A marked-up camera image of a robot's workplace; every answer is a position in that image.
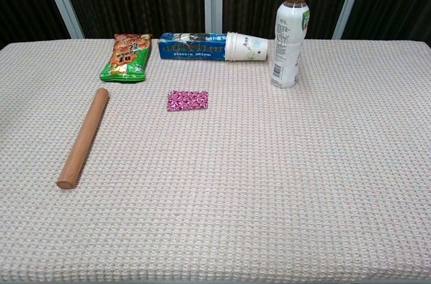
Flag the pink woven tablecloth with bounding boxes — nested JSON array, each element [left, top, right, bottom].
[[0, 38, 431, 284]]

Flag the pink patterned rectangular block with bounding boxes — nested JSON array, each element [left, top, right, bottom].
[[166, 90, 209, 112]]

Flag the green snack bag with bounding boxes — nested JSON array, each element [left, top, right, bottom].
[[99, 33, 153, 83]]

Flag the blue cardboard box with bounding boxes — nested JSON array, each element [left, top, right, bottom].
[[158, 32, 228, 61]]

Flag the white paper cup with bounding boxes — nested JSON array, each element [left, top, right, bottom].
[[224, 31, 269, 63]]

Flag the wooden rolling pin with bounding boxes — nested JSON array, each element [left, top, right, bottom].
[[56, 87, 110, 190]]

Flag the white bottle yellow cap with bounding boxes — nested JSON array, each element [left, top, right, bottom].
[[271, 0, 310, 89]]

